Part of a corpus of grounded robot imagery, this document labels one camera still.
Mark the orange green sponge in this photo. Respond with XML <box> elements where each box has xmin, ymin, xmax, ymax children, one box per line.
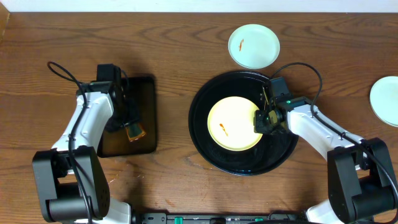
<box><xmin>125</xmin><ymin>123</ymin><xmax>146</xmax><ymax>142</ymax></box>

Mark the yellow plate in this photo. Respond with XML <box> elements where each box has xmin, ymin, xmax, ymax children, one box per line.
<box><xmin>207</xmin><ymin>96</ymin><xmax>262</xmax><ymax>152</ymax></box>

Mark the pale green plate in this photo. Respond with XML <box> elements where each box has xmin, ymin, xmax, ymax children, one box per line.
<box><xmin>228</xmin><ymin>24</ymin><xmax>280</xmax><ymax>70</ymax></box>
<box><xmin>369</xmin><ymin>76</ymin><xmax>397</xmax><ymax>127</ymax></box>

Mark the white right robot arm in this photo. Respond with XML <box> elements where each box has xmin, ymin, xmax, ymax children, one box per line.
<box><xmin>254</xmin><ymin>97</ymin><xmax>397</xmax><ymax>223</ymax></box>

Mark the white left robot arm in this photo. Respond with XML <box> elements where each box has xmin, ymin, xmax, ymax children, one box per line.
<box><xmin>32</xmin><ymin>82</ymin><xmax>134</xmax><ymax>223</ymax></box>

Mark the rectangular black water tray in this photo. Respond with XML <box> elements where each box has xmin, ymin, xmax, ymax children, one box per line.
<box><xmin>98</xmin><ymin>76</ymin><xmax>157</xmax><ymax>157</ymax></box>

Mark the round black tray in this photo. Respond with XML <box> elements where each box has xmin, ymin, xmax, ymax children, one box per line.
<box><xmin>188</xmin><ymin>70</ymin><xmax>299</xmax><ymax>176</ymax></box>

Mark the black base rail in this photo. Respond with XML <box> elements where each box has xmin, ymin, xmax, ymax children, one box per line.
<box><xmin>131</xmin><ymin>212</ymin><xmax>308</xmax><ymax>224</ymax></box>

